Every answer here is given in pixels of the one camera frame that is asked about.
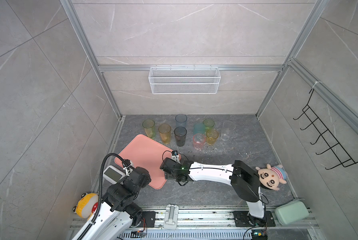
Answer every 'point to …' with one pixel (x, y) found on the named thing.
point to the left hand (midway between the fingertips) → (142, 172)
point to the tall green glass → (149, 127)
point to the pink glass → (199, 140)
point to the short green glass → (208, 123)
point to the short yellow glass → (211, 135)
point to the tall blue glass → (181, 120)
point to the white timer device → (112, 175)
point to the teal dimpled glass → (198, 128)
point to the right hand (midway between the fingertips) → (170, 171)
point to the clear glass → (228, 127)
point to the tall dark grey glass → (180, 133)
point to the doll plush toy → (272, 177)
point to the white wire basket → (182, 80)
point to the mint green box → (290, 212)
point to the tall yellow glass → (165, 130)
